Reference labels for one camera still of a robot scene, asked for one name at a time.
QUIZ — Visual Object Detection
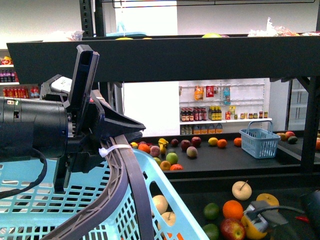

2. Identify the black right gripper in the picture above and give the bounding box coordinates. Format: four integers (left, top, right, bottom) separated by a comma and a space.
243, 200, 289, 232

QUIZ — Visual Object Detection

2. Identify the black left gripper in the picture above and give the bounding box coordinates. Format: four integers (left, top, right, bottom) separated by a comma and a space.
39, 44, 146, 193

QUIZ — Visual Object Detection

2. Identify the large teal shopping basket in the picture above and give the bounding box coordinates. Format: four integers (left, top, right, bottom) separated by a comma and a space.
0, 149, 207, 240

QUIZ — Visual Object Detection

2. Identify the orange on near shelf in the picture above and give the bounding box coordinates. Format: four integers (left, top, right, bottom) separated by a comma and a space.
222, 200, 244, 220

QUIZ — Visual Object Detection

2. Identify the cream pear near shelf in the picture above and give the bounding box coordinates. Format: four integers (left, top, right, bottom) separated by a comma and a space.
231, 181, 252, 201

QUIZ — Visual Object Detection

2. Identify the red apple near shelf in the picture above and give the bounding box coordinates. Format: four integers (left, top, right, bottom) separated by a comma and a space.
220, 218, 246, 240

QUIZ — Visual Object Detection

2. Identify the blue basket on top shelf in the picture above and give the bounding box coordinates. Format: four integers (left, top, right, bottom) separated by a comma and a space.
105, 21, 147, 37

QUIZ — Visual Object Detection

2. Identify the large orange far shelf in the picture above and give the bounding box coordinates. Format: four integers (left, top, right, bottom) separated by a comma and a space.
138, 143, 151, 154

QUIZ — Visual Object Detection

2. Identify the small blue shelf basket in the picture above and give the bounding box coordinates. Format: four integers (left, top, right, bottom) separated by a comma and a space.
239, 120, 281, 159

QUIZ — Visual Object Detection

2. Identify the orange beside far lemon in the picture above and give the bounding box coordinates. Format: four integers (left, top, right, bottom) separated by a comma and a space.
217, 139, 228, 149

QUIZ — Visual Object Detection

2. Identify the white beverage shelf unit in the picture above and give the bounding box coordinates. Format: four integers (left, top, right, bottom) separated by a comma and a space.
0, 48, 40, 99

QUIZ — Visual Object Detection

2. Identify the green apple far shelf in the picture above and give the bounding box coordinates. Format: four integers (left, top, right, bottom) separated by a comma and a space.
166, 152, 179, 165

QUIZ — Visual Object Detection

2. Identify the green apple shelf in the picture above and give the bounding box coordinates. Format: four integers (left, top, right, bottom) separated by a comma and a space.
166, 152, 179, 165
202, 32, 222, 39

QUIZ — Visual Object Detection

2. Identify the peach on far shelf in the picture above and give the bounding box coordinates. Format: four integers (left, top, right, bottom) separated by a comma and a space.
186, 146, 198, 158

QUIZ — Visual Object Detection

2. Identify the white sauce shelf unit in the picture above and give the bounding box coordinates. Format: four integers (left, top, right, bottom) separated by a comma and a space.
178, 78, 270, 135

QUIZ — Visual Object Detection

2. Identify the green apple top shelf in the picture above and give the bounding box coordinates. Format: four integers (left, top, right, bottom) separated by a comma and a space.
202, 32, 222, 39

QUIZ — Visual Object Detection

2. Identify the black metal shelf rack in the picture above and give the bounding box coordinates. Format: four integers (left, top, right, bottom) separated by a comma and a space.
6, 0, 320, 191

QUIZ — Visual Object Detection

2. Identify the yellow orange round fruit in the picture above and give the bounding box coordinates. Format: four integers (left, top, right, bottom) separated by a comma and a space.
256, 193, 280, 206

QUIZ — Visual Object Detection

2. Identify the red chili pepper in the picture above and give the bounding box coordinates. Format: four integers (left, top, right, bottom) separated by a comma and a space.
295, 216, 310, 224

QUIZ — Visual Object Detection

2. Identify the green lime upper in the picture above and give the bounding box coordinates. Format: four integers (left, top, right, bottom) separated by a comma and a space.
203, 202, 220, 220

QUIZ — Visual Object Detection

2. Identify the green lime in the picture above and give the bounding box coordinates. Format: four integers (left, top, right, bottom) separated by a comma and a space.
203, 202, 220, 220
202, 223, 220, 240

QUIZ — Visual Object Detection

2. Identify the green lime lower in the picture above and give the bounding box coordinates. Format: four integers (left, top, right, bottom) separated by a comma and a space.
202, 223, 220, 240

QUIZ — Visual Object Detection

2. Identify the white zip tie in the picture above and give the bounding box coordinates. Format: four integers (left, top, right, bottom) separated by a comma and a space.
98, 144, 132, 158

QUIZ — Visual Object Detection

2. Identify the orange near blue basket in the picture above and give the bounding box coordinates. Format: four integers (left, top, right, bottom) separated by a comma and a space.
233, 137, 242, 147

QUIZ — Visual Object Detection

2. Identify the yellow starfruit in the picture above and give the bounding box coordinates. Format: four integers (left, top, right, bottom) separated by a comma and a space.
158, 138, 169, 155

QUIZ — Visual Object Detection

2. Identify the dark red apple left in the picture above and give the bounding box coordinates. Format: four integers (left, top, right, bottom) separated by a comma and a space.
180, 139, 191, 152

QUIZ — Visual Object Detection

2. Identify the dark red apple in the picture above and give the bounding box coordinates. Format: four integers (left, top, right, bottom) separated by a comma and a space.
180, 139, 191, 152
191, 136, 202, 148

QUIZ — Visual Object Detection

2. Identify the dark red apple right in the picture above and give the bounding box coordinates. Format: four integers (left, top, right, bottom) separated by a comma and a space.
191, 136, 202, 148

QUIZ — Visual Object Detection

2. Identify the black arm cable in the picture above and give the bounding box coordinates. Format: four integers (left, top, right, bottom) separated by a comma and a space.
0, 147, 48, 200

